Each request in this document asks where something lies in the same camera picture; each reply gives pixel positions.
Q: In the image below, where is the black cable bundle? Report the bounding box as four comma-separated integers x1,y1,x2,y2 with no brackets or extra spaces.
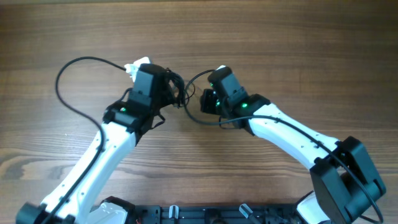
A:
166,68,218,127

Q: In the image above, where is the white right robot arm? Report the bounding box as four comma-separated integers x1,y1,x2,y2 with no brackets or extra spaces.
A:
201,65,386,223

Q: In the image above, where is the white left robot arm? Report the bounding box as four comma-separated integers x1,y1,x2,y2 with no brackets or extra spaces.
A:
16,60,185,223

